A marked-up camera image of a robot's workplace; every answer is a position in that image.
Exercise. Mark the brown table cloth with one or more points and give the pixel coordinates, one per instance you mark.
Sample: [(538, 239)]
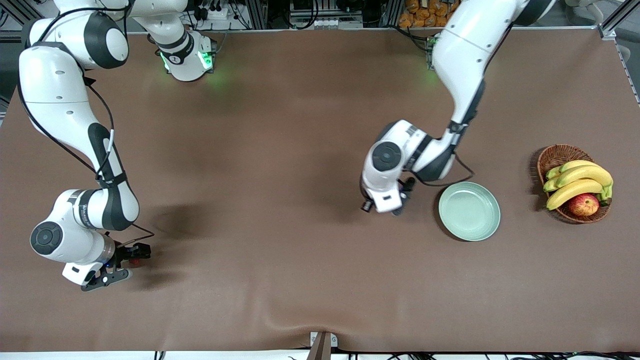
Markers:
[(280, 150)]

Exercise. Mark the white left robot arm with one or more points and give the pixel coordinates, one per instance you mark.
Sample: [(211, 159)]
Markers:
[(465, 50)]

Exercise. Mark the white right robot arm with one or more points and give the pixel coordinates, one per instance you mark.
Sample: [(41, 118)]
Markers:
[(55, 100)]

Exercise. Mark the red apple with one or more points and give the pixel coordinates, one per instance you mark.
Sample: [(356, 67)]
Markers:
[(583, 204)]

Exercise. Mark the yellow banana bunch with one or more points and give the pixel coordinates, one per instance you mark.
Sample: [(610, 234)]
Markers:
[(580, 175)]

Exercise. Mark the brown wicker basket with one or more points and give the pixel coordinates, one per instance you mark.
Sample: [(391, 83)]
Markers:
[(557, 155)]

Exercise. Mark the light green plate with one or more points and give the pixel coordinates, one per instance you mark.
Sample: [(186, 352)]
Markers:
[(469, 211)]

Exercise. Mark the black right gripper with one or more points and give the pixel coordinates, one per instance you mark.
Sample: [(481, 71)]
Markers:
[(123, 254)]

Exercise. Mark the aluminium frame profile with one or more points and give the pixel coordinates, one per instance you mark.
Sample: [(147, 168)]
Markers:
[(607, 32)]

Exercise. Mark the orange bread rolls pile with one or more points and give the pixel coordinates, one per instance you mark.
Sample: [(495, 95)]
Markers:
[(420, 12)]

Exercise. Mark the metal table bracket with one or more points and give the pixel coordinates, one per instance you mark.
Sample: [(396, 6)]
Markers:
[(322, 345)]

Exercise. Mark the white power strip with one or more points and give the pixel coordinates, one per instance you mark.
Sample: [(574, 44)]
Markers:
[(215, 12), (325, 23)]

